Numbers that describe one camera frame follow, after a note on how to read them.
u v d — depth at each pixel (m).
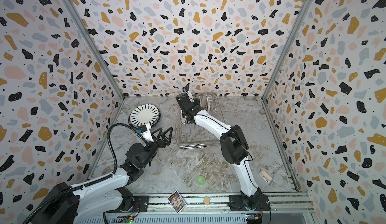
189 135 0.99
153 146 0.69
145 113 1.07
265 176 0.80
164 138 0.69
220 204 0.76
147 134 0.68
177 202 0.73
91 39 0.88
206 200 0.75
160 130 0.80
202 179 0.82
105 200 0.56
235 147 0.54
